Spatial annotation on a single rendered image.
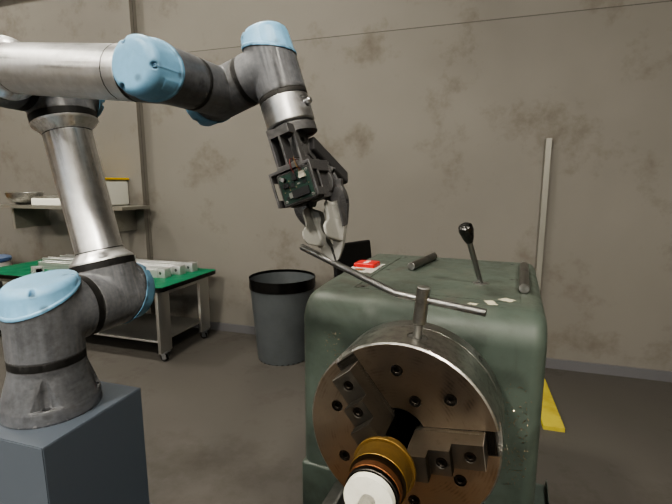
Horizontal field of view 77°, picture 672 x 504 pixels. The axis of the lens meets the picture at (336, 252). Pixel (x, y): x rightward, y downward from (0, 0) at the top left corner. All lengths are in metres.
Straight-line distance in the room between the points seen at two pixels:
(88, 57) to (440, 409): 0.71
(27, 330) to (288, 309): 2.74
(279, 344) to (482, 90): 2.58
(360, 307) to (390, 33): 3.21
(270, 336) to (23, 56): 2.99
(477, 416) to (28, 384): 0.71
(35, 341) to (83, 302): 0.09
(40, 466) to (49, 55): 0.60
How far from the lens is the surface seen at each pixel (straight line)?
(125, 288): 0.91
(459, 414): 0.71
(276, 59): 0.67
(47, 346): 0.83
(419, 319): 0.70
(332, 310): 0.89
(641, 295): 3.95
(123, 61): 0.62
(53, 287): 0.82
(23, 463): 0.86
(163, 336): 3.85
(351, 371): 0.69
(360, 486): 0.63
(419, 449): 0.68
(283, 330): 3.49
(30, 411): 0.86
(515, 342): 0.82
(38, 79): 0.78
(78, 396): 0.87
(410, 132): 3.69
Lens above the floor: 1.48
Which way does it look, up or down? 9 degrees down
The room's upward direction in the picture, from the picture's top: straight up
